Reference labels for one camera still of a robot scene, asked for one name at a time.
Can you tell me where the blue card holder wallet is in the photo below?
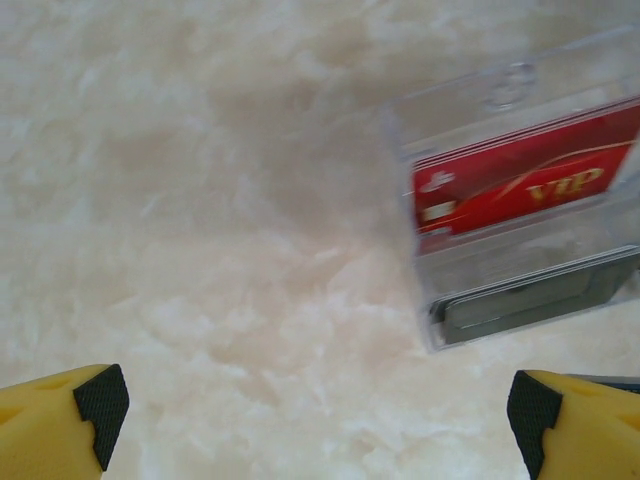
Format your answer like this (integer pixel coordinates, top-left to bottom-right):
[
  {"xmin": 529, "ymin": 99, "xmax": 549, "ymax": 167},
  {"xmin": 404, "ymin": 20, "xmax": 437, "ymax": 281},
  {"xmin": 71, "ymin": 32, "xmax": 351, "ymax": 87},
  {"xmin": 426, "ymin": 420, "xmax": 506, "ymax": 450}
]
[{"xmin": 563, "ymin": 373, "xmax": 640, "ymax": 392}]

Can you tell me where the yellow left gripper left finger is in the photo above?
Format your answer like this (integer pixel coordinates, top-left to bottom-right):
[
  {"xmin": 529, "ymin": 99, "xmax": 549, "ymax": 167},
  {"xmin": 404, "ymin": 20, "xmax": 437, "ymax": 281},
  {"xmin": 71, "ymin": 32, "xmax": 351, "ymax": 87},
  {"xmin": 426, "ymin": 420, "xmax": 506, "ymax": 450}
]
[{"xmin": 0, "ymin": 363, "xmax": 131, "ymax": 480}]

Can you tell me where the red VIP card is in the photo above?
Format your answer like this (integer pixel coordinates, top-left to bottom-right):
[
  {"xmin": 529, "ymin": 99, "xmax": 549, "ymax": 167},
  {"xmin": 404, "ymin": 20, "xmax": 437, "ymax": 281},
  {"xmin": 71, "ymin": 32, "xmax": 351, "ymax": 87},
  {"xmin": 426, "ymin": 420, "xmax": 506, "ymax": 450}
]
[{"xmin": 409, "ymin": 93, "xmax": 640, "ymax": 237}]

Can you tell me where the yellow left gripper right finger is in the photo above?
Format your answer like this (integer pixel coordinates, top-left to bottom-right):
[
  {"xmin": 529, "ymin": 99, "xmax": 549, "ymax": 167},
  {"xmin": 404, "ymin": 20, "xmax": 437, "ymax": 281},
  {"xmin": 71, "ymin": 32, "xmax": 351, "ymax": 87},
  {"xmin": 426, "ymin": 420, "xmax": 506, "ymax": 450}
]
[{"xmin": 507, "ymin": 368, "xmax": 640, "ymax": 480}]

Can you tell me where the clear acrylic organizer box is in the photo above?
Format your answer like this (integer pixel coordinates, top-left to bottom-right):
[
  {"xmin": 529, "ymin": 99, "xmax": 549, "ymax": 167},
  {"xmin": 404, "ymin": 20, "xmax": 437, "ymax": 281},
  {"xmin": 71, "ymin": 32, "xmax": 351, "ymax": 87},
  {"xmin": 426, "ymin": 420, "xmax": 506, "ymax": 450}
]
[{"xmin": 378, "ymin": 23, "xmax": 640, "ymax": 357}]

